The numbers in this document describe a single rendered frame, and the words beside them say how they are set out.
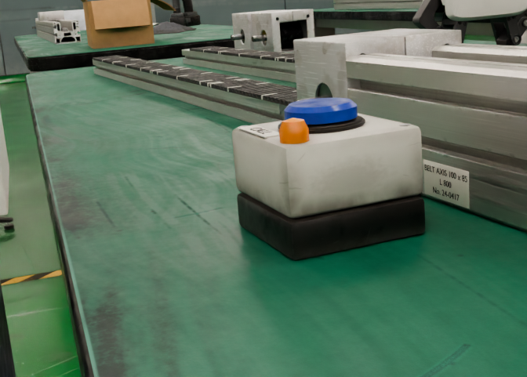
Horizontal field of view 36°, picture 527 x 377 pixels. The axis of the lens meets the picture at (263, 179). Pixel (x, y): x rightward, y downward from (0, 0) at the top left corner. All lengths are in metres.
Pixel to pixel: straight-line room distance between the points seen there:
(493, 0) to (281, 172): 0.47
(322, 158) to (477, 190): 0.11
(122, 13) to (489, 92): 2.29
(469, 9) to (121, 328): 0.56
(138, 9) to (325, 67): 2.10
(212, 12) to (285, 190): 11.42
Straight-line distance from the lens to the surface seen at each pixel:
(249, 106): 0.86
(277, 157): 0.41
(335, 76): 0.61
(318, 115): 0.43
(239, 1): 11.91
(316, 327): 0.34
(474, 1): 0.83
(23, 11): 11.49
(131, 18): 2.68
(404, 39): 0.61
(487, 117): 0.46
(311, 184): 0.41
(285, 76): 1.25
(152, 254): 0.45
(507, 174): 0.45
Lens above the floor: 0.91
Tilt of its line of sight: 13 degrees down
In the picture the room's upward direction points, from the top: 5 degrees counter-clockwise
